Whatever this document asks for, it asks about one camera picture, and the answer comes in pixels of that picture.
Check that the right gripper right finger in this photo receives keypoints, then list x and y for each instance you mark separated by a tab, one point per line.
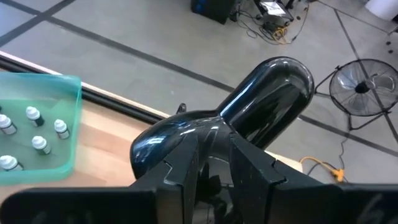
255	193

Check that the black desk lamp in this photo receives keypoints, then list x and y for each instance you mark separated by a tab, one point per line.
267	102

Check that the white round column base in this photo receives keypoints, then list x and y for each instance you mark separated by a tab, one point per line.
384	7

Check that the small dark bottle white cap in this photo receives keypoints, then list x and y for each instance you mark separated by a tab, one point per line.
10	163

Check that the black floor box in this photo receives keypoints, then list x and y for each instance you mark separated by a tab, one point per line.
214	11

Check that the small green label bottle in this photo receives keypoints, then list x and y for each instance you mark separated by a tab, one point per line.
40	144
34	115

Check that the black aluminium table frame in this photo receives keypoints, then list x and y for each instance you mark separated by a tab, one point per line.
124	107

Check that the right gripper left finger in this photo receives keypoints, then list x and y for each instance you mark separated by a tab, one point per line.
174	193

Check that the floor device white top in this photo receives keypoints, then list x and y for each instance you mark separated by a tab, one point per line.
273	7

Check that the black floor fan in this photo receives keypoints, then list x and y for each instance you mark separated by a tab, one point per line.
362	87

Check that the green translucent plastic tray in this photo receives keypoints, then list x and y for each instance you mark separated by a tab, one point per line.
62	168

